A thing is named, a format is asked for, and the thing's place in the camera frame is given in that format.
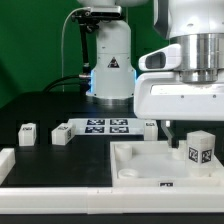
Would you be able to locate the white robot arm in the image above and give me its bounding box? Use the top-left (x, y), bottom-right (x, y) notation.
top-left (77, 0), bottom-right (224, 122)

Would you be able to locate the white square tabletop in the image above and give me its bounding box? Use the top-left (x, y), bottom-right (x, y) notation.
top-left (110, 141), bottom-right (224, 187)

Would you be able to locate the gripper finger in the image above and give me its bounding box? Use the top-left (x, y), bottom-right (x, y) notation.
top-left (161, 120), bottom-right (179, 148)

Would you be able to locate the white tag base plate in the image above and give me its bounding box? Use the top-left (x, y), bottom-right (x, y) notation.
top-left (68, 118), bottom-right (144, 135)

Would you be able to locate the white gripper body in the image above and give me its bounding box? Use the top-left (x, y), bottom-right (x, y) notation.
top-left (134, 72), bottom-right (224, 121)

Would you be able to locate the white obstacle wall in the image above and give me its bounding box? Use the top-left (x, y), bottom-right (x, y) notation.
top-left (0, 187), bottom-right (224, 214)
top-left (0, 148), bottom-right (15, 185)

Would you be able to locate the white obstacle front wall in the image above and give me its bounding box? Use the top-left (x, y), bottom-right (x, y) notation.
top-left (0, 187), bottom-right (224, 214)

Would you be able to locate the white camera cable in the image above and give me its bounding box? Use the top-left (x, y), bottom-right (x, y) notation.
top-left (60, 6), bottom-right (92, 93)

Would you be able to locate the black cable bundle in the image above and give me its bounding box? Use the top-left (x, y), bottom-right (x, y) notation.
top-left (41, 74), bottom-right (93, 93)

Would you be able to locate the black camera on stand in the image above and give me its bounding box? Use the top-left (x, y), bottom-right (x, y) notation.
top-left (71, 6), bottom-right (122, 23)

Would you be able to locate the white obstacle left wall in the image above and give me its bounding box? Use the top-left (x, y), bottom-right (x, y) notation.
top-left (0, 148), bottom-right (15, 185)

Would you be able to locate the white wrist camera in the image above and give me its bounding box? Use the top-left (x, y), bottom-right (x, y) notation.
top-left (138, 44), bottom-right (182, 71)

